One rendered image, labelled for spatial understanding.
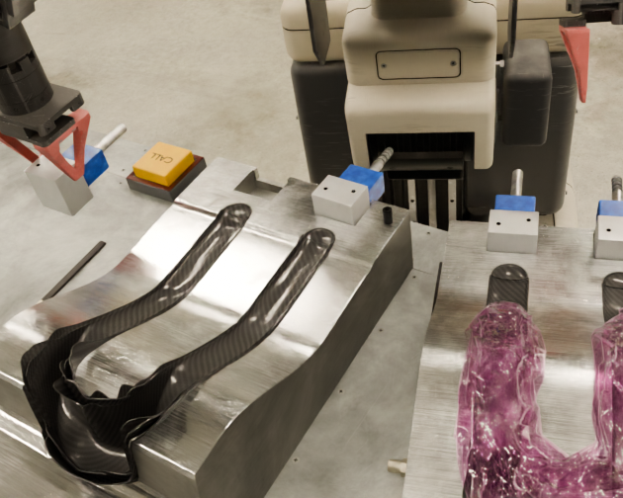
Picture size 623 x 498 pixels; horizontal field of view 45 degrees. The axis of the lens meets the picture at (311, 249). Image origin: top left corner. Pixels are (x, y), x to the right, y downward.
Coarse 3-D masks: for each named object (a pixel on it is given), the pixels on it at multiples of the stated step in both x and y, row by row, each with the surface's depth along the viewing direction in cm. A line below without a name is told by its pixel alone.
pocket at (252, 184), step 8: (256, 168) 90; (248, 176) 90; (256, 176) 91; (240, 184) 89; (248, 184) 90; (256, 184) 92; (264, 184) 91; (272, 184) 90; (280, 184) 90; (248, 192) 91; (256, 192) 91; (264, 192) 91; (272, 192) 91
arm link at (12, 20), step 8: (0, 0) 66; (8, 0) 66; (16, 0) 66; (24, 0) 67; (32, 0) 68; (8, 8) 67; (16, 8) 67; (24, 8) 68; (32, 8) 70; (0, 16) 69; (8, 16) 68; (16, 16) 69; (24, 16) 70; (0, 24) 69; (8, 24) 68; (16, 24) 69
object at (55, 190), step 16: (96, 144) 90; (48, 160) 85; (96, 160) 87; (32, 176) 84; (48, 176) 83; (64, 176) 83; (96, 176) 88; (48, 192) 85; (64, 192) 84; (80, 192) 86; (64, 208) 85; (80, 208) 87
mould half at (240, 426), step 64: (192, 192) 89; (128, 256) 83; (256, 256) 80; (384, 256) 79; (64, 320) 72; (192, 320) 74; (320, 320) 73; (0, 384) 69; (256, 384) 65; (320, 384) 74; (0, 448) 70; (192, 448) 59; (256, 448) 65
